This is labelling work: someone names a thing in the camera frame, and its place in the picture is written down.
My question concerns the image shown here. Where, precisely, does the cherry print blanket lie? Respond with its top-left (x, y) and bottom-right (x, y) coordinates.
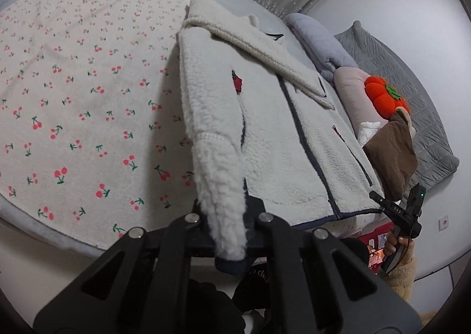
top-left (0, 0), bottom-right (197, 249)

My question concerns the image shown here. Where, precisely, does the person's right forearm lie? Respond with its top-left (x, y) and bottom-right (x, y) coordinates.
top-left (383, 256), bottom-right (419, 303)

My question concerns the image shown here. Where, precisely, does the white cloth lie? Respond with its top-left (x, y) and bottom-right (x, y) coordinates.
top-left (356, 121), bottom-right (388, 148)

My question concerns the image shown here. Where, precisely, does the grey bed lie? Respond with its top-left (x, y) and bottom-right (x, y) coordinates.
top-left (0, 0), bottom-right (369, 259)

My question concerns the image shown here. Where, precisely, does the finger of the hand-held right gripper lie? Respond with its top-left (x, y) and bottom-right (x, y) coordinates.
top-left (369, 190), bottom-right (391, 210)

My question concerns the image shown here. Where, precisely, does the orange pumpkin plush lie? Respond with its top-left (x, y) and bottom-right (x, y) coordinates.
top-left (364, 76), bottom-right (410, 120)

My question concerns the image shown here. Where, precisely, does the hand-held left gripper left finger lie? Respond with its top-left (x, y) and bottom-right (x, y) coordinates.
top-left (32, 214), bottom-right (208, 334)

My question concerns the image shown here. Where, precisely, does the person's right hand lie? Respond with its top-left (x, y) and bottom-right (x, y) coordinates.
top-left (384, 227), bottom-right (415, 265)

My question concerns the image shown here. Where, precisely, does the black slipper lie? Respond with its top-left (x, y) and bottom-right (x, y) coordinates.
top-left (232, 263), bottom-right (273, 314)
top-left (188, 279), bottom-right (246, 334)

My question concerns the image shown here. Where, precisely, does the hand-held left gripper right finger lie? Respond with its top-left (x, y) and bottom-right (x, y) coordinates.
top-left (243, 196), bottom-right (422, 334)

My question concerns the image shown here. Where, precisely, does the pink red item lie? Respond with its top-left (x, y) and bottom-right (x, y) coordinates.
top-left (351, 219), bottom-right (396, 276)

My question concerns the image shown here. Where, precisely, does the folded grey blanket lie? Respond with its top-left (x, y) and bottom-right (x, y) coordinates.
top-left (285, 12), bottom-right (358, 82)

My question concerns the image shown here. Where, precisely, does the white fleece zip jacket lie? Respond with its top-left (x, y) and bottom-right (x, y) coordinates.
top-left (178, 0), bottom-right (385, 275)

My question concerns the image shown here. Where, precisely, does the grey quilted pillow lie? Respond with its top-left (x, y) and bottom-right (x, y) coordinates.
top-left (334, 21), bottom-right (460, 193)

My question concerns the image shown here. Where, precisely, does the brown fleece-lined garment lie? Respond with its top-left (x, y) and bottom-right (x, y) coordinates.
top-left (362, 108), bottom-right (419, 201)

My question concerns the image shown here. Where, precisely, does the pink pillow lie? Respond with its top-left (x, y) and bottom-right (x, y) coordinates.
top-left (333, 66), bottom-right (389, 129)

